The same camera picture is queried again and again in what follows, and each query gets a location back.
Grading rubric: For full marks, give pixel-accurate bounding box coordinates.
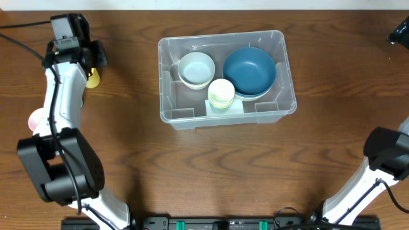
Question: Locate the yellow cup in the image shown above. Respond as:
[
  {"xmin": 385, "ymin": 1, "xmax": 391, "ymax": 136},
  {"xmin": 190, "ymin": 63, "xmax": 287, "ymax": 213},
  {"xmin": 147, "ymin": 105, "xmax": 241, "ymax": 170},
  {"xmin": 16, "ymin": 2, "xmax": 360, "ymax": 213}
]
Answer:
[
  {"xmin": 86, "ymin": 68, "xmax": 100, "ymax": 89},
  {"xmin": 209, "ymin": 100, "xmax": 233, "ymax": 107}
]

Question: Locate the pink cup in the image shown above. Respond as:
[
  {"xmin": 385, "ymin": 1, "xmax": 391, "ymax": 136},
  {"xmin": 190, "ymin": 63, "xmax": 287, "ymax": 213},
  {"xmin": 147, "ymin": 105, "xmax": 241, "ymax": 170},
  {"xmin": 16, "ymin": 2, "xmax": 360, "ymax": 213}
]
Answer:
[{"xmin": 27, "ymin": 108, "xmax": 45, "ymax": 131}]

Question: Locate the white small bowl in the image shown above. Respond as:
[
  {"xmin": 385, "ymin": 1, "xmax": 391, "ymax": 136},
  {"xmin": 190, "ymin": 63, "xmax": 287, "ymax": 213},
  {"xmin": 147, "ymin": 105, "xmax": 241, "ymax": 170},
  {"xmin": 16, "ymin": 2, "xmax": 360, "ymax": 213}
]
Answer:
[{"xmin": 180, "ymin": 77, "xmax": 212, "ymax": 90}]

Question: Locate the grey small bowl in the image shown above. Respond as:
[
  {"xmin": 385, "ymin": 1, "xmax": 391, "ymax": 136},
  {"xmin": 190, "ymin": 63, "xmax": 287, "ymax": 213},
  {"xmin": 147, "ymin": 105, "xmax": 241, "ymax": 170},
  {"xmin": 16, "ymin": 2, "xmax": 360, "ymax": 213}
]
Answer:
[{"xmin": 178, "ymin": 52, "xmax": 215, "ymax": 86}]

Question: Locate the yellow cup front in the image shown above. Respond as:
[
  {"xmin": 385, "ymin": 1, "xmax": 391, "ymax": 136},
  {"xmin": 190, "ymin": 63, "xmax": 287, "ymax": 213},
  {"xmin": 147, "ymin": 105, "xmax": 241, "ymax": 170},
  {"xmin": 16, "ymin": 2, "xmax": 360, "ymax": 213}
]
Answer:
[{"xmin": 209, "ymin": 100, "xmax": 233, "ymax": 107}]

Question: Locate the mint green cup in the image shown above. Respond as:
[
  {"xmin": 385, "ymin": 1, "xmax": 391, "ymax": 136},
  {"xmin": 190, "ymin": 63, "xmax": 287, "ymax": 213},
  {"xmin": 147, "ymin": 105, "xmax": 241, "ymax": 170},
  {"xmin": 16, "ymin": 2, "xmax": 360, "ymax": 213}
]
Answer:
[{"xmin": 210, "ymin": 104, "xmax": 229, "ymax": 111}]

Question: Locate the cream white cup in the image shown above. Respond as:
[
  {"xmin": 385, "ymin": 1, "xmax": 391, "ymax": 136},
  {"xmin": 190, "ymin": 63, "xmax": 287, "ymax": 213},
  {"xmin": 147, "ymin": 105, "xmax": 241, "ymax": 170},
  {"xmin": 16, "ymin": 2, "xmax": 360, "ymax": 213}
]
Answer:
[{"xmin": 208, "ymin": 79, "xmax": 235, "ymax": 103}]

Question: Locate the clear plastic storage container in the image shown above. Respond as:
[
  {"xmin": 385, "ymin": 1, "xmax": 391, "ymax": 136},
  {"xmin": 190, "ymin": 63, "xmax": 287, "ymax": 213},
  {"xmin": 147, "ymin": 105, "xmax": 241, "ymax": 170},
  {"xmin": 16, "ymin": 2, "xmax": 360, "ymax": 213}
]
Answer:
[{"xmin": 158, "ymin": 30, "xmax": 297, "ymax": 130}]

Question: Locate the dark blue bowl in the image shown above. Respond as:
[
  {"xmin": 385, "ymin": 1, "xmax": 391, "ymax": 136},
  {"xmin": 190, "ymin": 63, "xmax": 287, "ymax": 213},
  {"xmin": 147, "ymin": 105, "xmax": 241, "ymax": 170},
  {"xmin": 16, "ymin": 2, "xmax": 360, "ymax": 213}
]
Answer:
[
  {"xmin": 222, "ymin": 46, "xmax": 277, "ymax": 96},
  {"xmin": 222, "ymin": 74, "xmax": 276, "ymax": 97}
]

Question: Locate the large beige bowl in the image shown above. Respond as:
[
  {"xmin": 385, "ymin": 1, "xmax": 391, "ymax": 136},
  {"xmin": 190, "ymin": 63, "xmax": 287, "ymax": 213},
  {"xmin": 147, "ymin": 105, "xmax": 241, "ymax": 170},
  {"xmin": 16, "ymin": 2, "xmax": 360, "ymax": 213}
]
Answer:
[{"xmin": 235, "ymin": 90, "xmax": 268, "ymax": 102}]

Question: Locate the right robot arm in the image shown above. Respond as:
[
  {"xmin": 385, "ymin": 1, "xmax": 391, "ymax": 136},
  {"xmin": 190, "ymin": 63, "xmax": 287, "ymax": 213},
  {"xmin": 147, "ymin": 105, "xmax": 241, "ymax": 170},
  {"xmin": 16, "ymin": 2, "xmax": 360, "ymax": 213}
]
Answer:
[{"xmin": 320, "ymin": 119, "xmax": 408, "ymax": 226}]

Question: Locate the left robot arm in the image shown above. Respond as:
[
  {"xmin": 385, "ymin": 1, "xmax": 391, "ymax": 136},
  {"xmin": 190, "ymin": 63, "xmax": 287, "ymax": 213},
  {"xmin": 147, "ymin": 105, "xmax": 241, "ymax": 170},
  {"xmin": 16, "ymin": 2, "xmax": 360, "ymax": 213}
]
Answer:
[{"xmin": 17, "ymin": 13, "xmax": 132, "ymax": 229}]

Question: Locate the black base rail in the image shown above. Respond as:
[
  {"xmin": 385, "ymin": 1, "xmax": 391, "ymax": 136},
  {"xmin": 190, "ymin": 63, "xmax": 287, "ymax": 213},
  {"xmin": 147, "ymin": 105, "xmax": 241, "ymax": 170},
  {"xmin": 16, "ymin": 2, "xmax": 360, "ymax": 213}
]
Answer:
[{"xmin": 60, "ymin": 216, "xmax": 382, "ymax": 230}]

